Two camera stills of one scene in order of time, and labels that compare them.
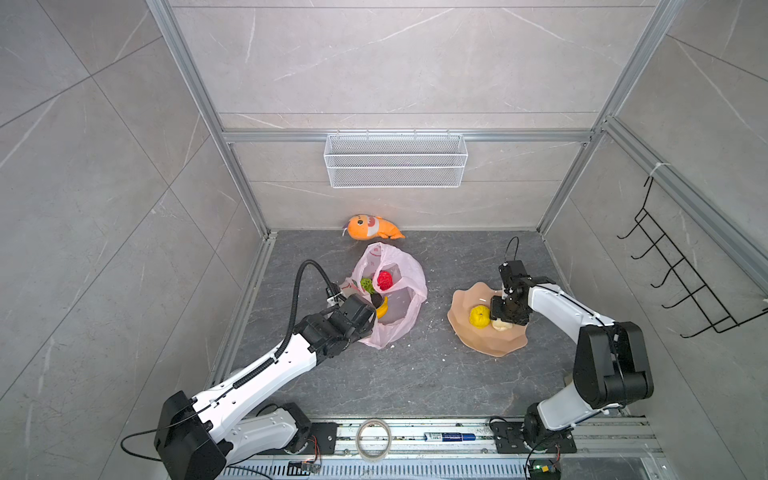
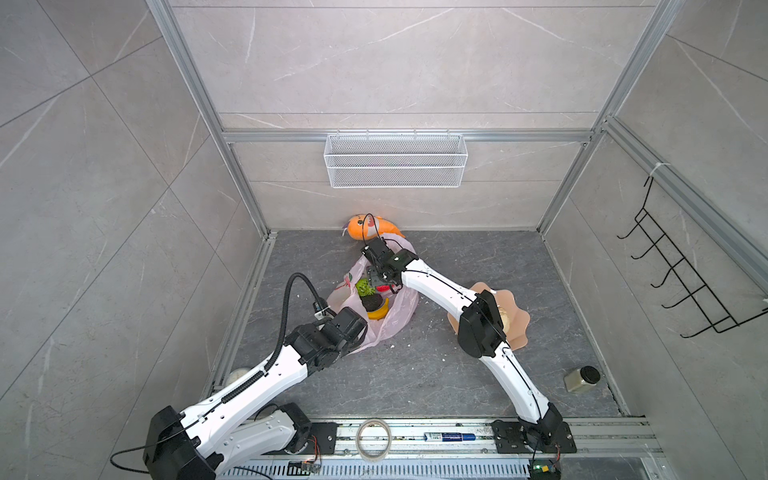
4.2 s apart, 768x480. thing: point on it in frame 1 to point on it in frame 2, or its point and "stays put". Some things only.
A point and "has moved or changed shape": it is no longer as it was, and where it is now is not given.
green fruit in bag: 367,285 stays put
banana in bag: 381,311 stays put
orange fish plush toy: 364,227 stays put
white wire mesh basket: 395,161 stays put
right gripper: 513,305 to 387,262
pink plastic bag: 405,295 has moved or changed shape
